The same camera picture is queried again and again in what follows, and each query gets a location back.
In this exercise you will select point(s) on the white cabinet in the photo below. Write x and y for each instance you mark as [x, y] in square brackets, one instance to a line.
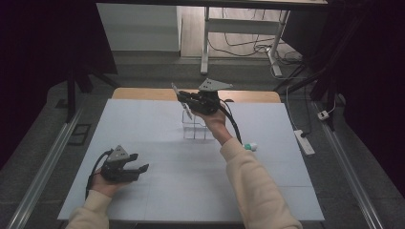
[137, 28]

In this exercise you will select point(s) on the small white adapter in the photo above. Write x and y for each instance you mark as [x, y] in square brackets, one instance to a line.
[323, 115]

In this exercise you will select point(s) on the person's right hand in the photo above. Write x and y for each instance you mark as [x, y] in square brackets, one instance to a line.
[216, 124]

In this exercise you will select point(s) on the black tripod stand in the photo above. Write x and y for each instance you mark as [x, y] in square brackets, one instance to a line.
[70, 92]
[328, 92]

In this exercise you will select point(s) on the white power strip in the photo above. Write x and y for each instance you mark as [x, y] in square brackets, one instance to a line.
[304, 142]

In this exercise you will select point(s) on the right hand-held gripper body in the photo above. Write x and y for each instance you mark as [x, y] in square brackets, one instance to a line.
[207, 100]

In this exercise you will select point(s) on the aluminium floor rail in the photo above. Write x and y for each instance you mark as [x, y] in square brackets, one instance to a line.
[348, 171]
[41, 173]

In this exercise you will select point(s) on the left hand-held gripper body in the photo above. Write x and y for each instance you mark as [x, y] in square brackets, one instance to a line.
[117, 170]

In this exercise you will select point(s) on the white desk frame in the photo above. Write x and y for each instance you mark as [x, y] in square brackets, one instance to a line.
[242, 26]

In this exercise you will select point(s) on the person's left hand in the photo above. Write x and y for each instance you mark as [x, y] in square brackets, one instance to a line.
[105, 186]

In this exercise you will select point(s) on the white table sheet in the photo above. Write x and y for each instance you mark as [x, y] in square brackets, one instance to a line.
[178, 191]

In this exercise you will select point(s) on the clear plastic organizer box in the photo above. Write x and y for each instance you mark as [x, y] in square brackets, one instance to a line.
[194, 130]

